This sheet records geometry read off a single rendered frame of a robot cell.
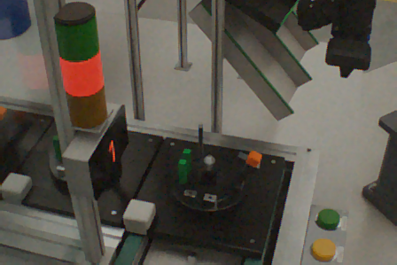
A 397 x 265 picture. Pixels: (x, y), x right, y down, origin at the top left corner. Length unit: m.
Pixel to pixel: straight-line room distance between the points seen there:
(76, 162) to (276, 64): 0.63
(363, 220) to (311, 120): 0.32
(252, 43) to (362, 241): 0.46
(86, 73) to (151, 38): 1.01
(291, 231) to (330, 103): 0.52
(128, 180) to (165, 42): 0.67
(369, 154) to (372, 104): 0.19
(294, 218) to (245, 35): 0.40
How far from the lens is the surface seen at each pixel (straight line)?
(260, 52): 1.25
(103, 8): 1.89
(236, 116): 1.41
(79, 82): 0.72
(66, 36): 0.69
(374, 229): 1.20
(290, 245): 1.02
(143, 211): 1.02
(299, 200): 1.09
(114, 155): 0.82
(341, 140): 1.38
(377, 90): 1.56
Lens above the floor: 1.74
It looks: 38 degrees down
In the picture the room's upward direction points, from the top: straight up
